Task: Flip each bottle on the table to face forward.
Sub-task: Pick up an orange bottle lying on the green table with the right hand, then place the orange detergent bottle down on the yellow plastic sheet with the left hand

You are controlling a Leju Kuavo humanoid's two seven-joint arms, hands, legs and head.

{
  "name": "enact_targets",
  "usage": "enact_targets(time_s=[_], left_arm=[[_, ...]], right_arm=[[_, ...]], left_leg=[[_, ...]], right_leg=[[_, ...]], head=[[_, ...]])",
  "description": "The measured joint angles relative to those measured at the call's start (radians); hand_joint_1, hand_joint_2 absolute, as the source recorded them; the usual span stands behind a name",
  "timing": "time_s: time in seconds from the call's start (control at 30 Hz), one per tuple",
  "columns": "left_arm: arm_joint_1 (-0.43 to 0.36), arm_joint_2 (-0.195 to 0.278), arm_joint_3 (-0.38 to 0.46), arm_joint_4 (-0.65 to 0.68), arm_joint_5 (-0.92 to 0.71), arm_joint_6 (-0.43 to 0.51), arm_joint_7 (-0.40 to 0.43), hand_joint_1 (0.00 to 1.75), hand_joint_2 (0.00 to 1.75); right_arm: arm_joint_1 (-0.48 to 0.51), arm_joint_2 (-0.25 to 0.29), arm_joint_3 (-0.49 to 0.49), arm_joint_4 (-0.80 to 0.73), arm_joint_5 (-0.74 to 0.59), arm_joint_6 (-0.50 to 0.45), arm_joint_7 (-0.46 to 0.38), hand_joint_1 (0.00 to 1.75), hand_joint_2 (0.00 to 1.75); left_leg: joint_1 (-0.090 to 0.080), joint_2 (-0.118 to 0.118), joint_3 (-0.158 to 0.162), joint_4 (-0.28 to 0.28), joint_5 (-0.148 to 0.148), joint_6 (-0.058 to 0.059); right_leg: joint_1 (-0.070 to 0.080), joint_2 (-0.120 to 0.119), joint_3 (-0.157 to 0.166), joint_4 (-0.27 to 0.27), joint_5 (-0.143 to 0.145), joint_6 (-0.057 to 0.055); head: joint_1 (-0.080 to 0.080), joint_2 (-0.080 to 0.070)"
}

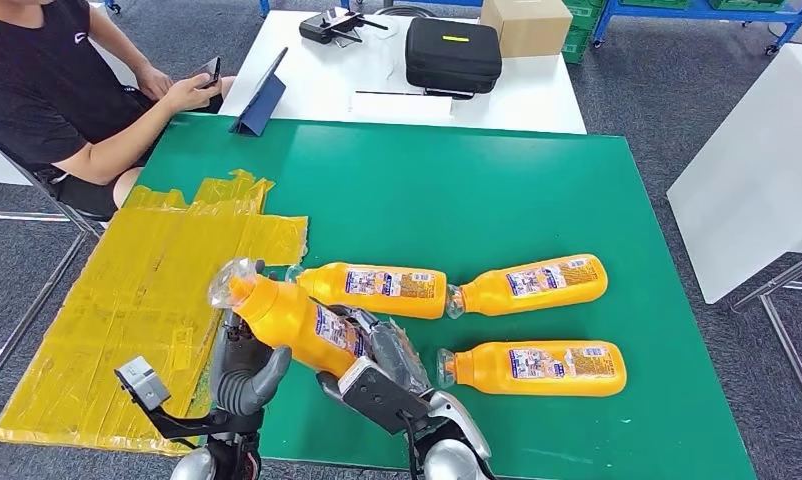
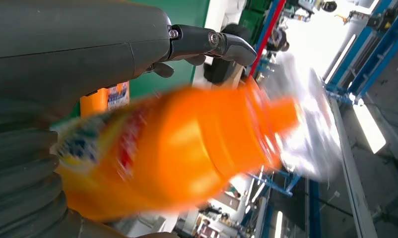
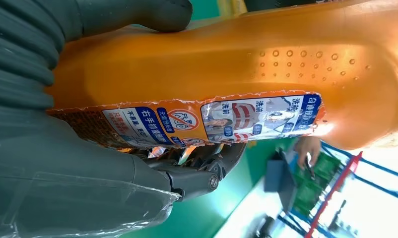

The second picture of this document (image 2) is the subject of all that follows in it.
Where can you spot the blue steel rack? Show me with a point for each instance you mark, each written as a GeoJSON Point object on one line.
{"type": "Point", "coordinates": [274, 184]}
{"type": "Point", "coordinates": [376, 49]}

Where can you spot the grey ceiling rail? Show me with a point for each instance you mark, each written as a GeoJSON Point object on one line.
{"type": "Point", "coordinates": [353, 184]}

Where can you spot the distant humanoid robot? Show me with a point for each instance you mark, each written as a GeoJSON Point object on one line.
{"type": "Point", "coordinates": [329, 6]}

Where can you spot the red pole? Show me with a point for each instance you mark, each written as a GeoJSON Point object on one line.
{"type": "Point", "coordinates": [267, 36]}

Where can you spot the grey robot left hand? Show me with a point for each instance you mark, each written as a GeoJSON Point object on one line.
{"type": "Point", "coordinates": [70, 39]}

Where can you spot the person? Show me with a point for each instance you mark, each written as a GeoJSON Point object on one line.
{"type": "Point", "coordinates": [279, 39]}

